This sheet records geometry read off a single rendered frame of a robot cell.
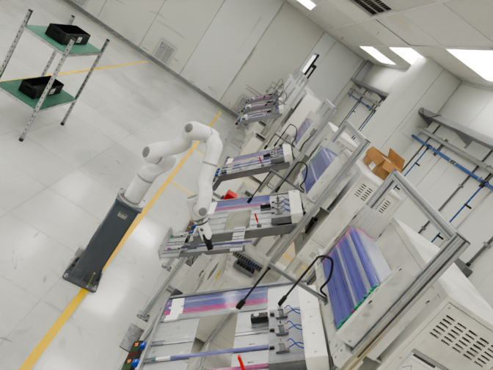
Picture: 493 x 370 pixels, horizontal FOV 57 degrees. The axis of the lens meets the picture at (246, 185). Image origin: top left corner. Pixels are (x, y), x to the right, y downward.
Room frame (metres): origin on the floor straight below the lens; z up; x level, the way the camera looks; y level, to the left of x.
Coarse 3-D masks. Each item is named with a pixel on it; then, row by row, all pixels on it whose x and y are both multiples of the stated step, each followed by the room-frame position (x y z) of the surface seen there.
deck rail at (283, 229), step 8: (288, 224) 2.85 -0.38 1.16; (296, 224) 2.84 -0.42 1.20; (232, 232) 2.80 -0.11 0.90; (248, 232) 2.81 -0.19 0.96; (256, 232) 2.82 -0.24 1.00; (264, 232) 2.82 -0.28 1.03; (272, 232) 2.83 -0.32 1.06; (280, 232) 2.83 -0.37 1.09; (288, 232) 2.84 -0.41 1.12; (216, 240) 2.79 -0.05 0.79; (224, 240) 2.80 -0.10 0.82
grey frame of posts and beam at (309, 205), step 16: (368, 144) 2.81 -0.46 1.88; (352, 160) 2.81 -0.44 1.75; (336, 176) 2.80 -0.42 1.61; (304, 208) 2.82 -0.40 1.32; (304, 224) 2.80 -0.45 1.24; (256, 240) 3.54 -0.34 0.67; (288, 240) 2.80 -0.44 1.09; (272, 256) 2.83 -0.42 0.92; (176, 272) 2.74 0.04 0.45; (160, 288) 2.74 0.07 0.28; (224, 320) 2.80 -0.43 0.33
